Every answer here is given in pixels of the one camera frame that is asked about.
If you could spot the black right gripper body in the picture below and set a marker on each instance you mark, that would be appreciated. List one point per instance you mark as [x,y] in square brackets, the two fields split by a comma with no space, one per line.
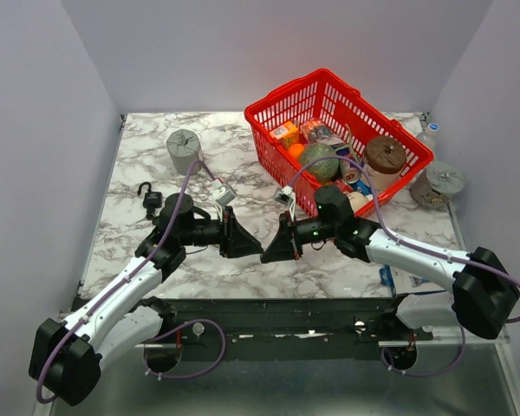
[298,229]

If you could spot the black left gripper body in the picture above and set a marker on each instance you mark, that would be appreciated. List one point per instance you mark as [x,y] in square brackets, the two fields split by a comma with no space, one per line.
[223,245]

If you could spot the black headed key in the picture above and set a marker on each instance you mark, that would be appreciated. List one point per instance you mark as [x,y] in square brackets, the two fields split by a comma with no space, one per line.
[150,214]

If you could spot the black padlock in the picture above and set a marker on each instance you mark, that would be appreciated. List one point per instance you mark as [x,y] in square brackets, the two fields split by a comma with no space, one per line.
[152,199]

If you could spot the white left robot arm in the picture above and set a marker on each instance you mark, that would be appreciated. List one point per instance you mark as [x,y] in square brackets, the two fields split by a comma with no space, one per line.
[68,357]

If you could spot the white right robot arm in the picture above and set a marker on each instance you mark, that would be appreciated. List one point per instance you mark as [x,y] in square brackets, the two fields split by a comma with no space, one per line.
[482,294]

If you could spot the green netted melon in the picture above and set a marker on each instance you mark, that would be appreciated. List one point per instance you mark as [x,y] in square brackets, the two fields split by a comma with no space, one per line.
[323,170]

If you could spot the red bull drink can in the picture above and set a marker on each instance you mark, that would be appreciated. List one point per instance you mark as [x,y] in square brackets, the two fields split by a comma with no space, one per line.
[349,170]

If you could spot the orange ball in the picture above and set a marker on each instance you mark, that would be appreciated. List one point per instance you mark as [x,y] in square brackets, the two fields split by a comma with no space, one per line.
[295,151]

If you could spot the orange yellow snack box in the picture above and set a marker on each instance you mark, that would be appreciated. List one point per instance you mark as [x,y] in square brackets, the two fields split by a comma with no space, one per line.
[286,134]

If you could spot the red plastic shopping basket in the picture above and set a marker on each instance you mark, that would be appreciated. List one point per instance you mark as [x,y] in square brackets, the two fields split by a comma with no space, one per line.
[324,96]

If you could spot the clear plastic snack bag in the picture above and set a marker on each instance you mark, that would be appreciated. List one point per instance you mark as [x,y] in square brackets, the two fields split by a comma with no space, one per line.
[314,131]

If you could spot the grey wrapped toilet roll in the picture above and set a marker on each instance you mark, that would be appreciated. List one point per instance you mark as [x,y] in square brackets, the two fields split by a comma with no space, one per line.
[184,148]

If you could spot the brown wrapped toilet roll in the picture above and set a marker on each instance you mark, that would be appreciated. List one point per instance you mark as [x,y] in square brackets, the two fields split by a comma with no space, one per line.
[383,161]

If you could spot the blue razor package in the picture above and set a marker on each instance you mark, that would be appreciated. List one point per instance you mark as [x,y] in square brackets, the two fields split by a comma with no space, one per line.
[400,280]

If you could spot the grey roll on right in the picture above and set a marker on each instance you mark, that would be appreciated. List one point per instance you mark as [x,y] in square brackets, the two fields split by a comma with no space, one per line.
[437,184]

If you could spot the clear water bottle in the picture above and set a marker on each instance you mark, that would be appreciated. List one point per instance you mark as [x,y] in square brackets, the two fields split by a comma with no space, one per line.
[428,137]

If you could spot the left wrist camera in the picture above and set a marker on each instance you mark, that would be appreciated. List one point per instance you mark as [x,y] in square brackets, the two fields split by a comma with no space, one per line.
[223,194]

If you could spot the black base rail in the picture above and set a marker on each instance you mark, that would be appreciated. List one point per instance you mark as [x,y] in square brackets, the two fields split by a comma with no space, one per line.
[200,330]

